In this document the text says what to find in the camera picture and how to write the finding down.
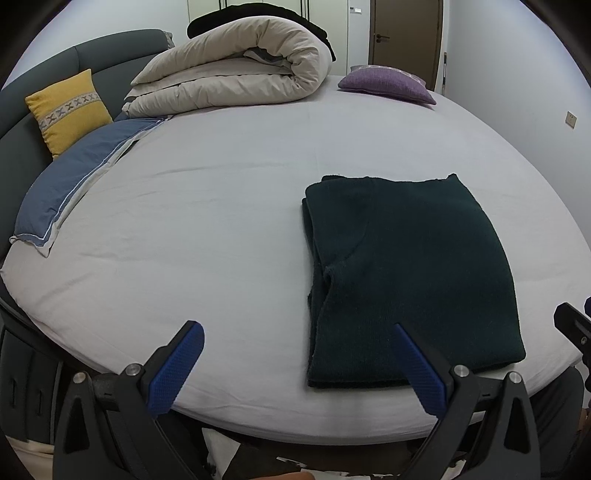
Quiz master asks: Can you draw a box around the white wardrobe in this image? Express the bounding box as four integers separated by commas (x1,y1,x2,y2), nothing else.
187,0,311,24

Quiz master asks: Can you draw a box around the dark green sweater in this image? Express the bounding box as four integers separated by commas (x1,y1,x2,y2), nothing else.
301,173,527,391

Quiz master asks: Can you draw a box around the blue pillow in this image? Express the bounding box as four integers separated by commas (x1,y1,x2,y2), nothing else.
9,115,174,258

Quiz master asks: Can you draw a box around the brown door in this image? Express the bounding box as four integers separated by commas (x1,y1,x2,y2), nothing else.
372,0,445,92

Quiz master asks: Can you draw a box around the purple pillow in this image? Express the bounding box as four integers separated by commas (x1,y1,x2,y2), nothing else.
338,65,437,106

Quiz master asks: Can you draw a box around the dark bedside cabinet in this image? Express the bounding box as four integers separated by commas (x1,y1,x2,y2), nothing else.
0,300,68,446

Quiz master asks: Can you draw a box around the beige rolled duvet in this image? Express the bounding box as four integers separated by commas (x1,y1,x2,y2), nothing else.
122,19,334,118

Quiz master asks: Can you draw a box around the black cloth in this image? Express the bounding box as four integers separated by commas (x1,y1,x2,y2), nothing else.
186,2,337,64

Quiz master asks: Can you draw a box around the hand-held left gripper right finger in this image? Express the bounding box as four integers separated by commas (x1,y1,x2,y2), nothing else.
392,323,542,480

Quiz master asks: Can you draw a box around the person's dark grey clothing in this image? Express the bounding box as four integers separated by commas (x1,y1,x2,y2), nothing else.
530,364,588,480

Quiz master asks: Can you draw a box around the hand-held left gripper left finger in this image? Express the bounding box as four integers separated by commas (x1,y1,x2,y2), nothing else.
53,320,206,480

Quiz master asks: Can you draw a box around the yellow patterned pillow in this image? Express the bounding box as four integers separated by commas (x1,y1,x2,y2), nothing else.
25,69,114,160

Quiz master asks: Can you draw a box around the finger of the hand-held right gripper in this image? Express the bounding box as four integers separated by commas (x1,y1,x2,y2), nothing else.
553,302,591,385

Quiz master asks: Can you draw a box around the grey upholstered headboard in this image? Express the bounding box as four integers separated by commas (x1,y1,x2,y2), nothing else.
0,28,176,185

